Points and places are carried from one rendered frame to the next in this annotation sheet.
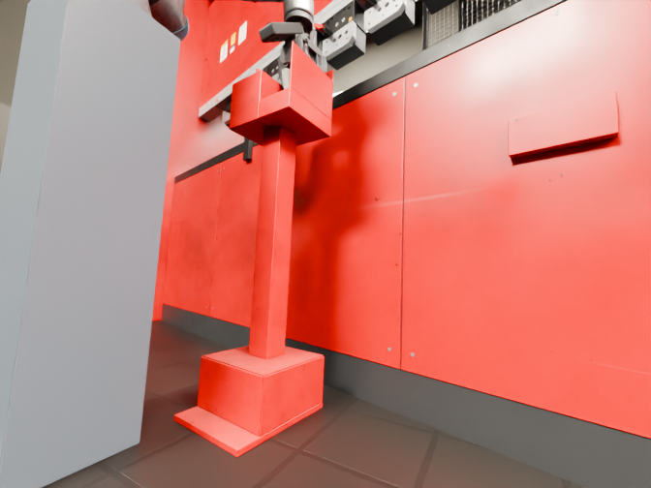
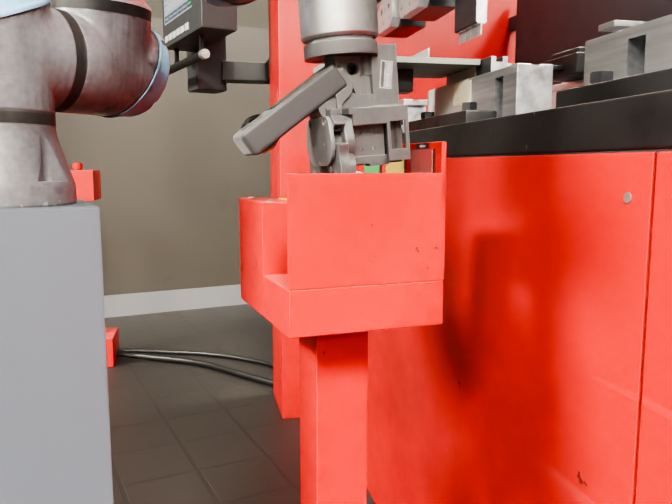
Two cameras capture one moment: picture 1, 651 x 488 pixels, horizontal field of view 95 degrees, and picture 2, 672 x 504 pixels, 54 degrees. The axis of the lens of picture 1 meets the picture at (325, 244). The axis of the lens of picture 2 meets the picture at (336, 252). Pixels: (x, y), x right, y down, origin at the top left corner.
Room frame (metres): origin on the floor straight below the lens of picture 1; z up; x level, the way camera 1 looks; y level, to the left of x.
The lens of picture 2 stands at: (0.14, -0.27, 0.82)
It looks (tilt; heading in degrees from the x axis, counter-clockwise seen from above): 7 degrees down; 34
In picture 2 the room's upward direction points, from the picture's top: straight up
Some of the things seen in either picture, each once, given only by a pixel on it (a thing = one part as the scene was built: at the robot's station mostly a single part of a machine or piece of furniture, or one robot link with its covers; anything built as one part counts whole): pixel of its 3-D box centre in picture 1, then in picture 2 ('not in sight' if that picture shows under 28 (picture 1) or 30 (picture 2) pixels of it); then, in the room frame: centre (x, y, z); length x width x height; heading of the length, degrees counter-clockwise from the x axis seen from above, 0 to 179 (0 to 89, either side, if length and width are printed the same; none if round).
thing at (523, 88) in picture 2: not in sight; (480, 106); (1.28, 0.19, 0.92); 0.39 x 0.06 x 0.10; 46
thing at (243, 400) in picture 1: (255, 384); not in sight; (0.69, 0.14, 0.06); 0.25 x 0.20 x 0.12; 145
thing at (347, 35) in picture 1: (344, 37); not in sight; (1.06, -0.04, 1.23); 0.15 x 0.09 x 0.17; 46
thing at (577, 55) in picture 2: not in sight; (549, 63); (1.43, 0.11, 1.01); 0.26 x 0.12 x 0.05; 136
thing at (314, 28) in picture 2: (297, 14); (337, 23); (0.68, 0.09, 0.95); 0.08 x 0.08 x 0.05
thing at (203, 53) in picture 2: not in sight; (185, 55); (1.80, 1.50, 1.20); 0.45 x 0.03 x 0.08; 63
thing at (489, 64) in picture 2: not in sight; (474, 73); (1.30, 0.21, 0.98); 0.20 x 0.03 x 0.03; 46
